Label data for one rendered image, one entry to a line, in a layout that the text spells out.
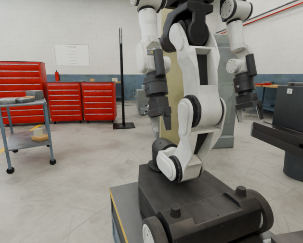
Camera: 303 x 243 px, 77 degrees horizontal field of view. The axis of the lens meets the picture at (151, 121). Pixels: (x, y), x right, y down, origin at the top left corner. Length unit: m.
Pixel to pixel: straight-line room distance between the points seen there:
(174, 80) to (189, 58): 1.24
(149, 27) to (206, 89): 0.33
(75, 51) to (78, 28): 0.95
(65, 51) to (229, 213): 9.08
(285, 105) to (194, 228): 0.67
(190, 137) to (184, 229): 0.35
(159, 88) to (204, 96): 0.20
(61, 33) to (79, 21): 0.89
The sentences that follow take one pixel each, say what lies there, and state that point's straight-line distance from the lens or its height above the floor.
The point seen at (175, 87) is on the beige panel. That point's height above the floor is 1.03.
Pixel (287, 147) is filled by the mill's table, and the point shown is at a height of 0.86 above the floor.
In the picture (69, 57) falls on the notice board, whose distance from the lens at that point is 9.44.
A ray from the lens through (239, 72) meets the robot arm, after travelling 0.99.
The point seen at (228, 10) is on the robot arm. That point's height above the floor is 1.44.
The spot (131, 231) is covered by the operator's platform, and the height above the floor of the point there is 0.40.
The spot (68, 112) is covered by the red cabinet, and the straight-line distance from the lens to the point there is 5.02.
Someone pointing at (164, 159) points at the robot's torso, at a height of 0.72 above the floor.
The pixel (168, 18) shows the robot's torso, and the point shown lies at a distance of 1.03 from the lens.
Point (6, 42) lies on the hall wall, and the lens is 10.22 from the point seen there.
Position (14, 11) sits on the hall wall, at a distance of 10.25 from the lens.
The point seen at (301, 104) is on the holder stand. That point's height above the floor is 1.04.
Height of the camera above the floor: 1.16
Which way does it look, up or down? 14 degrees down
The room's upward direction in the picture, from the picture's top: straight up
